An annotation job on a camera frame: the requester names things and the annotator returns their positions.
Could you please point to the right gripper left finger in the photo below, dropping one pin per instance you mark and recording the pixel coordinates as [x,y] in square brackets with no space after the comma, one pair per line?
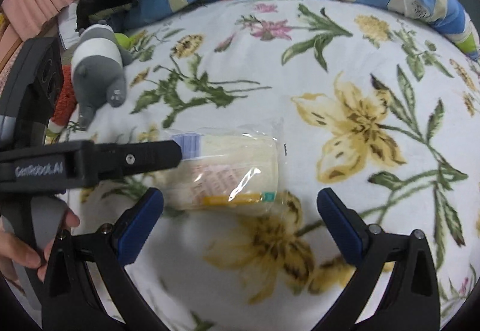
[134,226]

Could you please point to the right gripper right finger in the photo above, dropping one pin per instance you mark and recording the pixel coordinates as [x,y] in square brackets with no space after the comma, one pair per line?
[345,226]

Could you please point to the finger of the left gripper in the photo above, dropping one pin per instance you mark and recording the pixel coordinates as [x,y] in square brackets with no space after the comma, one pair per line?
[115,161]

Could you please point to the white bread clear packet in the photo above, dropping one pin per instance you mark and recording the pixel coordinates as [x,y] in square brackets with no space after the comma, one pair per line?
[227,169]

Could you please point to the person's left hand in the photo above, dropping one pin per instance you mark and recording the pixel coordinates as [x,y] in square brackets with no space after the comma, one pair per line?
[14,251]

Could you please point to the red green plush toy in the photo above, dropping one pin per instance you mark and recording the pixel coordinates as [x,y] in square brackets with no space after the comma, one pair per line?
[66,104]

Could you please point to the grey striped plush toy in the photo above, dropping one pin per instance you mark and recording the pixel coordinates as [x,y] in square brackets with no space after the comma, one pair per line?
[98,72]

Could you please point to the floral white blanket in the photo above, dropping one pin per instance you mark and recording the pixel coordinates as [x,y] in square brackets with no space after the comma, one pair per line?
[383,110]

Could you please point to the white pillow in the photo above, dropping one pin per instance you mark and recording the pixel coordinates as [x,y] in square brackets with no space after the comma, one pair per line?
[67,26]

